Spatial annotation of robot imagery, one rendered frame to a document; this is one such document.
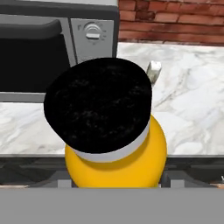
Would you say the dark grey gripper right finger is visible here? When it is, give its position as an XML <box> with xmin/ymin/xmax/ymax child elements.
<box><xmin>158</xmin><ymin>170</ymin><xmax>218</xmax><ymax>189</ymax></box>

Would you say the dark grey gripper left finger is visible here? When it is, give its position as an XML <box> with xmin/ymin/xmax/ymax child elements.
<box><xmin>28</xmin><ymin>170</ymin><xmax>77</xmax><ymax>189</ymax></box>

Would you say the yellow bottle with black cap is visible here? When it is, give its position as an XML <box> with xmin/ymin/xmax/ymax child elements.
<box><xmin>43</xmin><ymin>57</ymin><xmax>169</xmax><ymax>189</ymax></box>

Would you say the black glass toaster oven door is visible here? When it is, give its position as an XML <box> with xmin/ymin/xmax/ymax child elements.
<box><xmin>0</xmin><ymin>13</ymin><xmax>78</xmax><ymax>103</ymax></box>

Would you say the grey toaster oven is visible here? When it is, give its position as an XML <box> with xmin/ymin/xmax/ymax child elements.
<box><xmin>0</xmin><ymin>0</ymin><xmax>121</xmax><ymax>103</ymax></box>

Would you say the silver toaster oven knob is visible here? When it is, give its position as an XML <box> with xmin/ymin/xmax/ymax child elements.
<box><xmin>83</xmin><ymin>23</ymin><xmax>103</xmax><ymax>41</ymax></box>

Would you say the dark grey oven door handle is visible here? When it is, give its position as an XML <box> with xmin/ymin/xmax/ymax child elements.
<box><xmin>0</xmin><ymin>18</ymin><xmax>63</xmax><ymax>41</ymax></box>

